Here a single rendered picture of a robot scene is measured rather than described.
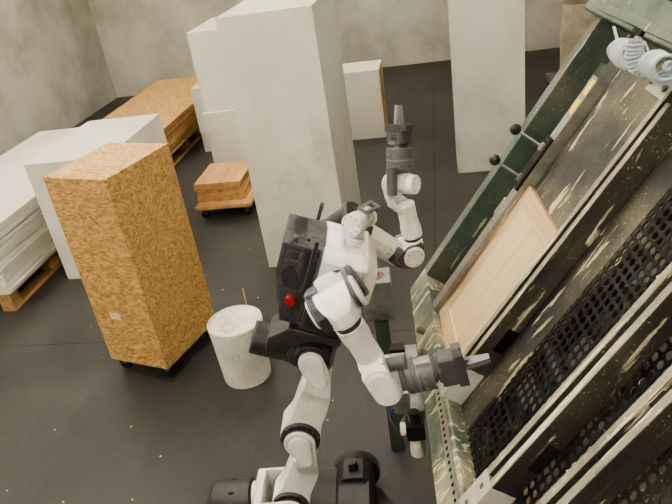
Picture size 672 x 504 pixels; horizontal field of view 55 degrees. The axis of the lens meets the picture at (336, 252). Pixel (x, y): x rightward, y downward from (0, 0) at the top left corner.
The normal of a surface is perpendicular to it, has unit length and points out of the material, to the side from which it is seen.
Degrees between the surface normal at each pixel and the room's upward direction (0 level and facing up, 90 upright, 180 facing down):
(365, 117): 90
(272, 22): 90
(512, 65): 90
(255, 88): 90
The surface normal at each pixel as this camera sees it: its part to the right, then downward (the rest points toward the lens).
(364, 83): -0.13, 0.48
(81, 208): -0.40, 0.48
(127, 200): 0.90, 0.08
